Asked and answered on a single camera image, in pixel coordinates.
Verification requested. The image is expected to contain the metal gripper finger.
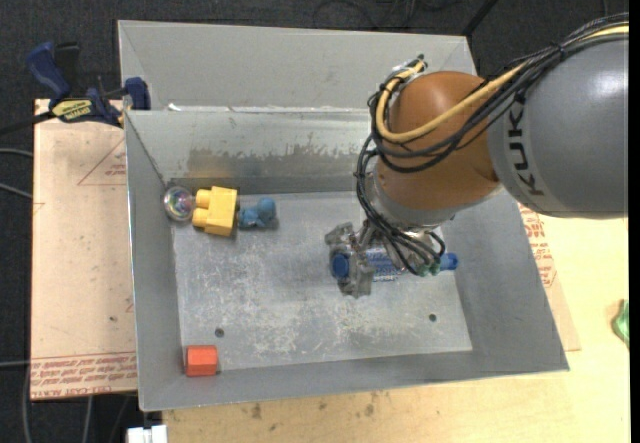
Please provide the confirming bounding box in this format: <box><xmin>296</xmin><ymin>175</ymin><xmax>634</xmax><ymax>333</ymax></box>
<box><xmin>324</xmin><ymin>222</ymin><xmax>359</xmax><ymax>253</ymax></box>
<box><xmin>336</xmin><ymin>259</ymin><xmax>376</xmax><ymax>300</ymax></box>

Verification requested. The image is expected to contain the blue capped bottle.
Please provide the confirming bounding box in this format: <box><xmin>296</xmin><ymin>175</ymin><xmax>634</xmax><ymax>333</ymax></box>
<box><xmin>329</xmin><ymin>245</ymin><xmax>460</xmax><ymax>285</ymax></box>

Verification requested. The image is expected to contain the grey metal bin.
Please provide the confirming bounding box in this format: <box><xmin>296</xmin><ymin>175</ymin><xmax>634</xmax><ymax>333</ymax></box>
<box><xmin>117</xmin><ymin>19</ymin><xmax>571</xmax><ymax>413</ymax></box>

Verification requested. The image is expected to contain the blue toy figure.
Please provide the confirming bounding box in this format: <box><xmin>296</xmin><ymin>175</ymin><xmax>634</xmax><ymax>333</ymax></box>
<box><xmin>236</xmin><ymin>196</ymin><xmax>280</xmax><ymax>231</ymax></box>

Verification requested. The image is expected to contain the yellow toy building block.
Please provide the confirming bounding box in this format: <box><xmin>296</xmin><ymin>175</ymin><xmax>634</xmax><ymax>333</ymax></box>
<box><xmin>191</xmin><ymin>185</ymin><xmax>240</xmax><ymax>238</ymax></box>

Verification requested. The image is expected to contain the clear glass ball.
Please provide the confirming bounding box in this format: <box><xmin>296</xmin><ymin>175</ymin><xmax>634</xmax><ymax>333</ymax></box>
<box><xmin>162</xmin><ymin>185</ymin><xmax>197</xmax><ymax>223</ymax></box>

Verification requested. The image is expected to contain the orange cube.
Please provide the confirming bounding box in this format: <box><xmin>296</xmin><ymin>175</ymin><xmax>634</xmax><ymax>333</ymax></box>
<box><xmin>184</xmin><ymin>344</ymin><xmax>222</xmax><ymax>378</ymax></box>

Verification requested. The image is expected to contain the green soft thing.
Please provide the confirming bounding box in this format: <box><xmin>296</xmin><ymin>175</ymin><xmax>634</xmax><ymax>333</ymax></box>
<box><xmin>611</xmin><ymin>298</ymin><xmax>630</xmax><ymax>350</ymax></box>

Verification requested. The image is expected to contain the brown cardboard board red print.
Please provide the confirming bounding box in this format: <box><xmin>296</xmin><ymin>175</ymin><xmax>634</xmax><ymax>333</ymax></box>
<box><xmin>29</xmin><ymin>98</ymin><xmax>584</xmax><ymax>402</ymax></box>

